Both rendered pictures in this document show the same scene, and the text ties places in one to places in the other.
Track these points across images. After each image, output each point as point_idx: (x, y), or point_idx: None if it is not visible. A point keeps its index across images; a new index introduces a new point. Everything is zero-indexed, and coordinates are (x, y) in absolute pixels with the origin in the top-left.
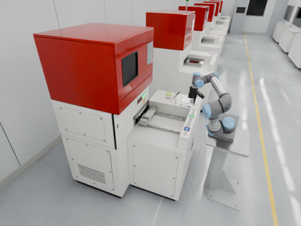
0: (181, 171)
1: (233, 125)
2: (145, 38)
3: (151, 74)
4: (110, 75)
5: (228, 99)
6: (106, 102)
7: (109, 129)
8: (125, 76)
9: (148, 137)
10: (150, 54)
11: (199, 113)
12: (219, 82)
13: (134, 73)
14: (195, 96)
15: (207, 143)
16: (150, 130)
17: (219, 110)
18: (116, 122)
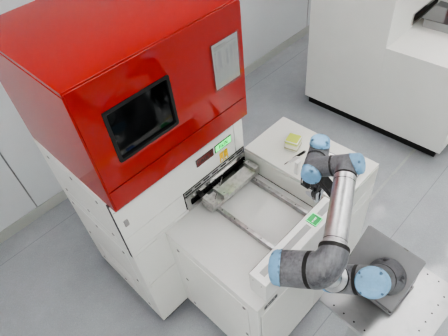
0: (256, 332)
1: (378, 295)
2: (199, 37)
3: (241, 101)
4: (80, 145)
5: (329, 265)
6: (93, 184)
7: (113, 224)
8: (126, 140)
9: (205, 245)
10: (227, 63)
11: (359, 200)
12: (345, 195)
13: (163, 122)
14: (316, 188)
15: (323, 298)
16: (220, 225)
17: (298, 284)
18: (121, 217)
